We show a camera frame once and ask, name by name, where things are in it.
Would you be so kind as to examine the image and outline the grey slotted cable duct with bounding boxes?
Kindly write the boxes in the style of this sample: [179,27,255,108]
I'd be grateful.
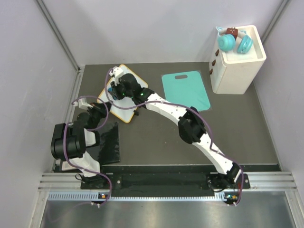
[47,191,237,202]

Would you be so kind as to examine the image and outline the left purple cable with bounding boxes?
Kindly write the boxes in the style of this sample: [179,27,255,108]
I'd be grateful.
[63,95,113,205]

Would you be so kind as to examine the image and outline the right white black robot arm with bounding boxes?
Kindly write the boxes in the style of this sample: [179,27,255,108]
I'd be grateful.
[106,72,244,188]

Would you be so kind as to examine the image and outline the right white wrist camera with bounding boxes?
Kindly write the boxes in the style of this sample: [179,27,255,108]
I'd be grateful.
[109,66,124,86]

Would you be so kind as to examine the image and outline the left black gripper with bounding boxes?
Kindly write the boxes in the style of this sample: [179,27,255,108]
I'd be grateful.
[87,101,114,130]

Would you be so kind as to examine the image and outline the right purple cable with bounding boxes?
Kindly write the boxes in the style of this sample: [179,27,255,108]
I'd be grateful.
[104,68,244,206]

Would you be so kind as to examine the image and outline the yellow framed whiteboard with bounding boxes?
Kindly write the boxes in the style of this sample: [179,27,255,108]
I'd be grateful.
[99,64,148,123]

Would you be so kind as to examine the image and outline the white drawer cabinet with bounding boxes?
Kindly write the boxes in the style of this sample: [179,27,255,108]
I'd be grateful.
[209,25,266,95]

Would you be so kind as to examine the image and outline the teal cat ear headphones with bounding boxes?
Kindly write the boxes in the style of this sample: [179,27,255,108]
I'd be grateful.
[216,27,253,54]

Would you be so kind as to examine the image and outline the purple cable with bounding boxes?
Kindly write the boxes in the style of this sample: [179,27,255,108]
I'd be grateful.
[63,95,113,205]
[104,68,244,206]

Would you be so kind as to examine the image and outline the teal cutting board mat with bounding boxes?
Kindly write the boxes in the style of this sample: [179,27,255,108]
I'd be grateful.
[161,71,211,111]

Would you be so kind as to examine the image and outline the brown toy cube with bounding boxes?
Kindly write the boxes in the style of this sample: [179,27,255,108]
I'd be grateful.
[225,27,238,39]

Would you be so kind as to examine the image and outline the small label card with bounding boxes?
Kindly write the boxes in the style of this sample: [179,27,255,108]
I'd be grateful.
[61,161,76,171]

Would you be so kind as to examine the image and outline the black glossy mat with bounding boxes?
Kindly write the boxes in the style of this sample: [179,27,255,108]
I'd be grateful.
[61,121,121,167]

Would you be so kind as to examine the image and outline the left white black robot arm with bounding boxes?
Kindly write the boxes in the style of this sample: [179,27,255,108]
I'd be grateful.
[50,98,111,188]

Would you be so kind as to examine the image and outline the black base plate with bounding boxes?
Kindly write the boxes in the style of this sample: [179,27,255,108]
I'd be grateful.
[80,172,249,192]

